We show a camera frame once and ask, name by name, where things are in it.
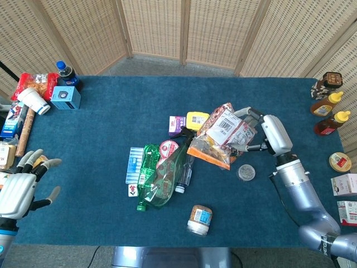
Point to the dark jar brown lid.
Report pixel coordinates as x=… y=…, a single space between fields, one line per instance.
x=329 y=81

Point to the purple small box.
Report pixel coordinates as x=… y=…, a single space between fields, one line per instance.
x=177 y=125

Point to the white mahjong tile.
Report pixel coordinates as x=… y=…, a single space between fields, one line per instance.
x=132 y=190

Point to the beige wrapped food package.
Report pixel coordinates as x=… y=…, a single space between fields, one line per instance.
x=6 y=156

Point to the blue toothpaste box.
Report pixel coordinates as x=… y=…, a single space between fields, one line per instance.
x=12 y=120

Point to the yellow plastic box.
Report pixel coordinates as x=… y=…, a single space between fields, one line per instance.
x=196 y=118

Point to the dark cola bottle blue cap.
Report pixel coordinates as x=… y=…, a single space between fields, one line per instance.
x=68 y=75

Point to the blue table cloth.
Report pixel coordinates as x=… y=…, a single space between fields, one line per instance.
x=97 y=134

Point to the round wooden disc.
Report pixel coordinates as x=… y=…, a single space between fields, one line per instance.
x=42 y=159

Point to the white paper cup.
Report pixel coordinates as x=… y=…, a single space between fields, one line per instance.
x=33 y=100

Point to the light blue flat pack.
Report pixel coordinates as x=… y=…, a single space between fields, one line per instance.
x=134 y=166

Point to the amber honey squeeze bottle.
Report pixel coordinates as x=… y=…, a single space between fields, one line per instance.
x=325 y=106

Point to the round clear lidded container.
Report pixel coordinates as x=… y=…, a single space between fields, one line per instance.
x=246 y=172

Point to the green transparent spray bottle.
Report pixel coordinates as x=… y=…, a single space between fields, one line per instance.
x=164 y=184

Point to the green plastic bottle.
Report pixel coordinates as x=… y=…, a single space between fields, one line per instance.
x=147 y=167

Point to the white pink box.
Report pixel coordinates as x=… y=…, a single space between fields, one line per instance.
x=346 y=184

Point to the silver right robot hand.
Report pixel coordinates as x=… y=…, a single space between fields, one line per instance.
x=276 y=134

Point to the red lidded yoghurt cup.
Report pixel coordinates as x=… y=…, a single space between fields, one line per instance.
x=161 y=162
x=168 y=148

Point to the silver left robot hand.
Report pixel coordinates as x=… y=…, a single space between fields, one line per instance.
x=16 y=190

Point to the red snack bag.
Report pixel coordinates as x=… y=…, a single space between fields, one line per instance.
x=39 y=82

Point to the white red box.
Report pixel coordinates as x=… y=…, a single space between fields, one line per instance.
x=348 y=213

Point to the brown wooden rolling pin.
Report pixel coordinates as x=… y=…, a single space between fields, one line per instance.
x=25 y=134

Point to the transparent bag of snacks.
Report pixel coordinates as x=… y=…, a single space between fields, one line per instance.
x=223 y=125

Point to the woven bamboo folding screen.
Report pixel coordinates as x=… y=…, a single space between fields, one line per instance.
x=156 y=28

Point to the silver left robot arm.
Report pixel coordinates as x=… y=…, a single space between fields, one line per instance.
x=5 y=240

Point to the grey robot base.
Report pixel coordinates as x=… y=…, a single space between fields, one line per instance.
x=170 y=258

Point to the dark red honey squeeze bottle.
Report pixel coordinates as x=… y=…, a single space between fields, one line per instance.
x=330 y=125

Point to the light blue speaker box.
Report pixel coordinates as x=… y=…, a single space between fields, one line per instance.
x=65 y=97

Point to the round yellow red tin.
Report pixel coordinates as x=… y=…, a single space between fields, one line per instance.
x=340 y=162

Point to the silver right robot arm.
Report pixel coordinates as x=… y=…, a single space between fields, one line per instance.
x=304 y=192

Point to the white lidded jar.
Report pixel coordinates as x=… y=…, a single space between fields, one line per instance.
x=199 y=219

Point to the clear water bottle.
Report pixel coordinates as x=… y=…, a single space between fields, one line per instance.
x=185 y=176

